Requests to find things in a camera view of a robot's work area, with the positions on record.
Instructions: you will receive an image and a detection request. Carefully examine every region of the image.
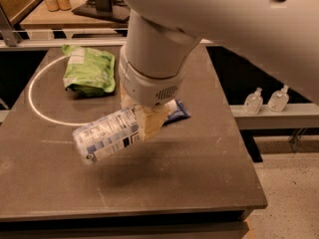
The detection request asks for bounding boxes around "left metal bracket post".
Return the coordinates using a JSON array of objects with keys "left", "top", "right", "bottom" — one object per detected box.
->
[{"left": 0, "top": 4, "right": 21, "bottom": 47}]

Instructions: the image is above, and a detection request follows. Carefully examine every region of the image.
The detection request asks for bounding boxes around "black monitor stand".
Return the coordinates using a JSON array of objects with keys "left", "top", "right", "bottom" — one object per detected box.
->
[{"left": 72, "top": 0, "right": 130, "bottom": 23}]

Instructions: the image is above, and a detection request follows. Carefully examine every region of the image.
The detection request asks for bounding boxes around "wooden desk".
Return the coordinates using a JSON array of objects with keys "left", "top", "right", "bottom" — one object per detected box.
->
[{"left": 20, "top": 0, "right": 130, "bottom": 40}]

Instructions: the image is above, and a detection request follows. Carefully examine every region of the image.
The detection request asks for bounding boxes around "grey metal shelf beam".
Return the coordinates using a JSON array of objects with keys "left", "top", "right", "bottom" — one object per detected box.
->
[{"left": 230, "top": 103, "right": 319, "bottom": 129}]

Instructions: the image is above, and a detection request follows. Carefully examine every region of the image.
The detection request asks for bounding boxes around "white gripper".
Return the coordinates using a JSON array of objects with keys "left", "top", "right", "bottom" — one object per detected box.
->
[{"left": 119, "top": 46, "right": 185, "bottom": 141}]

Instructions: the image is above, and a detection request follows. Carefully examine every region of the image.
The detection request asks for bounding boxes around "left clear sanitizer bottle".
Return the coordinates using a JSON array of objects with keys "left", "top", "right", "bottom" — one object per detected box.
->
[{"left": 243, "top": 88, "right": 263, "bottom": 115}]

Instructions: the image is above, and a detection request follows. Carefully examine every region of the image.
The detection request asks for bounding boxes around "dark blue tissue packet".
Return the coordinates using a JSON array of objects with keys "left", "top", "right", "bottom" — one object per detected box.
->
[{"left": 164, "top": 100, "right": 190, "bottom": 125}]

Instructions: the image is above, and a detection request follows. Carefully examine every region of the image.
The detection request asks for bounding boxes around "green snack bag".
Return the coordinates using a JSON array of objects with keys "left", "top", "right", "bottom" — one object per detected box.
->
[{"left": 62, "top": 45, "right": 116, "bottom": 97}]

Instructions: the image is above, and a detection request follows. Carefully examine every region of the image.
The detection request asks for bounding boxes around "clear sanitizer bottle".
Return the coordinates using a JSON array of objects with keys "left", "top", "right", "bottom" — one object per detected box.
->
[
  {"left": 243, "top": 88, "right": 263, "bottom": 115},
  {"left": 267, "top": 85, "right": 289, "bottom": 113}
]

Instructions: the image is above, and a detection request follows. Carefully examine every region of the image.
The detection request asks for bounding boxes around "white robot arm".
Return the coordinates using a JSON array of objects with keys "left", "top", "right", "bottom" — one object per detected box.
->
[{"left": 120, "top": 0, "right": 319, "bottom": 107}]

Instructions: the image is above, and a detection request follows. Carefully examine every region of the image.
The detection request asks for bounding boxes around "right clear sanitizer bottle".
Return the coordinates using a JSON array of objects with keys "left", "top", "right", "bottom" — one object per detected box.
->
[{"left": 267, "top": 85, "right": 289, "bottom": 113}]

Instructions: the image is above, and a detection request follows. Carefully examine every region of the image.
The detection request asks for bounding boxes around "blue labelled plastic bottle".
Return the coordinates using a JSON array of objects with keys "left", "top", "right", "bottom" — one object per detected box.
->
[{"left": 73, "top": 102, "right": 171, "bottom": 165}]

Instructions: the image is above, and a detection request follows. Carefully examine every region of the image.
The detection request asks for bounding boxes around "metal rail frame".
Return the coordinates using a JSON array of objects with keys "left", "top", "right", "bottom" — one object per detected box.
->
[{"left": 0, "top": 25, "right": 213, "bottom": 52}]

